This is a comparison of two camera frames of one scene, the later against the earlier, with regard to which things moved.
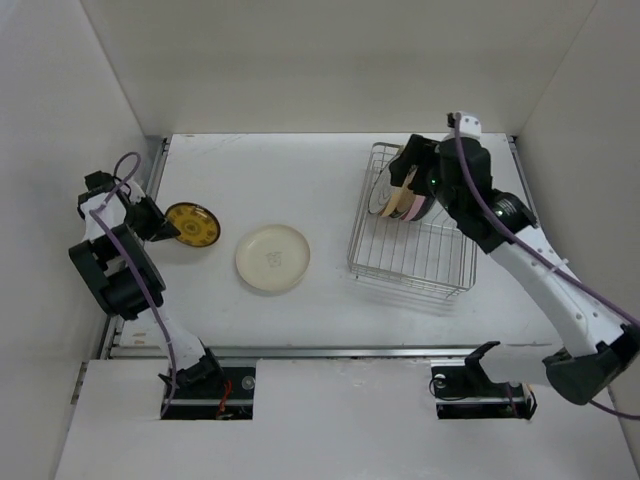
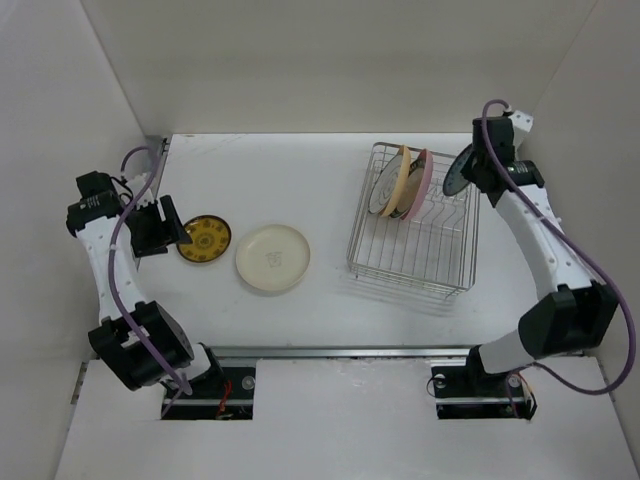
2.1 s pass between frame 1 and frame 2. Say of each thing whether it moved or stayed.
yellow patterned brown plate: moved
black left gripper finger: moved
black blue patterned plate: moved
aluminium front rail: stayed
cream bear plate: stayed
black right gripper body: moved
